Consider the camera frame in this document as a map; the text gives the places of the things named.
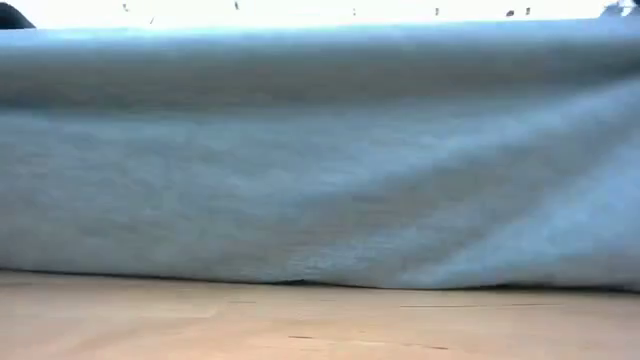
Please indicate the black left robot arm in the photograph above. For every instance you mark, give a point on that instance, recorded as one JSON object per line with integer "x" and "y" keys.
{"x": 12, "y": 19}

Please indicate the light grey garment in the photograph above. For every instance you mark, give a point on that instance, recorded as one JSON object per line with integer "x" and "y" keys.
{"x": 320, "y": 150}

